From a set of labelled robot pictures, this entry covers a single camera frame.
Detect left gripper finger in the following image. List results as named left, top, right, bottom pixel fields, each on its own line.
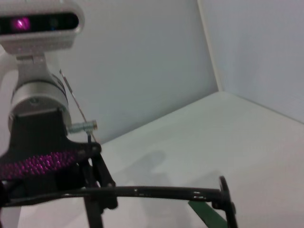
left=91, top=151, right=119, bottom=211
left=80, top=161, right=105, bottom=228

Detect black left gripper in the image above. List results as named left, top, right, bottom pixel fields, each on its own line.
left=0, top=108, right=103, bottom=208

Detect black glasses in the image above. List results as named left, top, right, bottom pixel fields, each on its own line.
left=0, top=175, right=239, bottom=228

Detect green glasses case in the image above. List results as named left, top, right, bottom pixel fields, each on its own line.
left=187, top=200, right=229, bottom=228

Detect left gripper connector cable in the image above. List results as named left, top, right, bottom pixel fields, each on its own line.
left=66, top=120, right=98, bottom=144

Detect thin grey wall wire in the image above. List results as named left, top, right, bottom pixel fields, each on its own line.
left=58, top=68, right=98, bottom=143

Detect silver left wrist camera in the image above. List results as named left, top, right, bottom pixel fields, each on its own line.
left=0, top=0, right=86, bottom=84

